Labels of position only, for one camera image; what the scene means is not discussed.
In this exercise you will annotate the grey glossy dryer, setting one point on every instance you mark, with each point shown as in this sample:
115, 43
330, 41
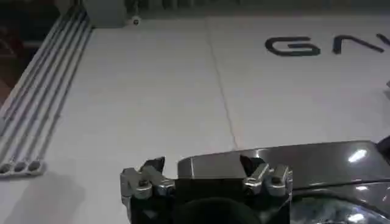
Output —
320, 164

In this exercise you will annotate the small round white caster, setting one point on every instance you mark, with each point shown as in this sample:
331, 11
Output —
136, 21

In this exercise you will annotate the round glass dryer door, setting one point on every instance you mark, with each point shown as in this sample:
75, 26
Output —
332, 213

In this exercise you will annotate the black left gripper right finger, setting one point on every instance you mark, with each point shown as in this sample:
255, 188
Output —
271, 179

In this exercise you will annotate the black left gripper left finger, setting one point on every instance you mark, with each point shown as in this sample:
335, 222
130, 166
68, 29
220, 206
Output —
143, 182

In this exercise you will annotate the white ribbed aluminium rail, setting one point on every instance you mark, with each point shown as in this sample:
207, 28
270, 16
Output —
39, 91

